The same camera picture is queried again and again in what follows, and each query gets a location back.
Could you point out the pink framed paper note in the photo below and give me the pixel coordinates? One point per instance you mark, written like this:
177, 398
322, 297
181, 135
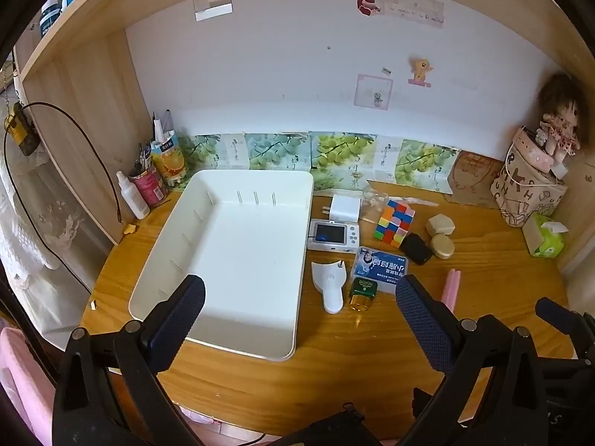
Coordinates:
374, 90

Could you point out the orange juice carton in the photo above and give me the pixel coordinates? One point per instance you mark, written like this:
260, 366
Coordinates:
169, 162

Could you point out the clear plastic wrapper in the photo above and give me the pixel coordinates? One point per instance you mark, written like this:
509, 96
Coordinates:
411, 200

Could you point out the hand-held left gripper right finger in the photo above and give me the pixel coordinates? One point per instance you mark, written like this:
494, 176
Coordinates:
425, 325

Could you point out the small green gold bottle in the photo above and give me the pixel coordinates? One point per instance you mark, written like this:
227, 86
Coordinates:
363, 295

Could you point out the brown paper sheet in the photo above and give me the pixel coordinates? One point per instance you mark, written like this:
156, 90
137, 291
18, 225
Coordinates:
474, 176

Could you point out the white lace curtain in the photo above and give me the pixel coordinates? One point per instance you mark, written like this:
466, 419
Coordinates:
32, 223

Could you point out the round gold tin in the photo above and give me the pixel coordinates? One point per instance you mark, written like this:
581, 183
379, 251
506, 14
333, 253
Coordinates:
443, 247

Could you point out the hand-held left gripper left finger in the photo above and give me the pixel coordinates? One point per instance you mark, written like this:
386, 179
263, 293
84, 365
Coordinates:
179, 318

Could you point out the colourful puzzle cube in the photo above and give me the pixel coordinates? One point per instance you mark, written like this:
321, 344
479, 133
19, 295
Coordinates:
395, 223

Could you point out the printed fabric bag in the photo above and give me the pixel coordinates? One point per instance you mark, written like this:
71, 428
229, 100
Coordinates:
525, 195

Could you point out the clear plastic box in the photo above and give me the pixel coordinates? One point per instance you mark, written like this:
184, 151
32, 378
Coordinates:
372, 204

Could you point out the white wall charger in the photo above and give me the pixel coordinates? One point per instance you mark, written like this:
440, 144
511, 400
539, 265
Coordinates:
346, 209

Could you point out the white spray bottle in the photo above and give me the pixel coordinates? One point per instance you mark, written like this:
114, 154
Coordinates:
134, 197

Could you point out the grape print poster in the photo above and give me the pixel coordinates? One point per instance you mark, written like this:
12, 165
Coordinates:
418, 160
344, 153
204, 151
274, 148

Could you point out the red wall sticker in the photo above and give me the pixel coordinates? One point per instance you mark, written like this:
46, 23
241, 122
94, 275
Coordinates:
367, 4

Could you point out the yellow black hanging tag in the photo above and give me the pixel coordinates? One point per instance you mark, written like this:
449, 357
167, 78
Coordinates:
21, 132

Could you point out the white handheld game console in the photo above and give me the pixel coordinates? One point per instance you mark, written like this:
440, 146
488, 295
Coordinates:
332, 236

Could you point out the white plastic handheld device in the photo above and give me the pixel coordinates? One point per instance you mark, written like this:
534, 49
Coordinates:
330, 288

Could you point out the wooden shelf frame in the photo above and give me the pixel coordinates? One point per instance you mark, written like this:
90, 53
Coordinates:
83, 102

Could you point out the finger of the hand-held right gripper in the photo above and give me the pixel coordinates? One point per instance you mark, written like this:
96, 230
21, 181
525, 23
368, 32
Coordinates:
553, 312

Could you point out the red can pen holder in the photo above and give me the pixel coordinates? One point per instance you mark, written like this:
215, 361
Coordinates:
149, 188

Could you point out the brown haired doll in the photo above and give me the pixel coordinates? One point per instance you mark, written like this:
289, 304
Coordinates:
560, 116

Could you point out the white tube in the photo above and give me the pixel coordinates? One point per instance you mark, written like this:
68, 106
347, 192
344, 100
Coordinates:
158, 132

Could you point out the white plastic organizer tray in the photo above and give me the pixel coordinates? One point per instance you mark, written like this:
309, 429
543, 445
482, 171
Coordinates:
241, 251

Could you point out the beige faceted box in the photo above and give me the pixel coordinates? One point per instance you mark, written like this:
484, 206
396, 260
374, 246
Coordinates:
440, 225

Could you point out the yellow pony sticker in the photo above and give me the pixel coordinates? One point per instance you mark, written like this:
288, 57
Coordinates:
419, 70

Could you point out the pink tube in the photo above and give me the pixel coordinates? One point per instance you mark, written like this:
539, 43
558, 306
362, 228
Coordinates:
452, 286

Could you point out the black wall charger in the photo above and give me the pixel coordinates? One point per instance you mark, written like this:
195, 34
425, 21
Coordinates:
416, 249

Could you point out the taped paper note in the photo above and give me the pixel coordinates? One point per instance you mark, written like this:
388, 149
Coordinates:
413, 4

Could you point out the pink dotted case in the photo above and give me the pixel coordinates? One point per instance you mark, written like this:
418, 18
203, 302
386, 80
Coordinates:
532, 151

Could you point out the green tissue pack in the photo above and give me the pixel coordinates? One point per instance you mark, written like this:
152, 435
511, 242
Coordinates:
544, 237

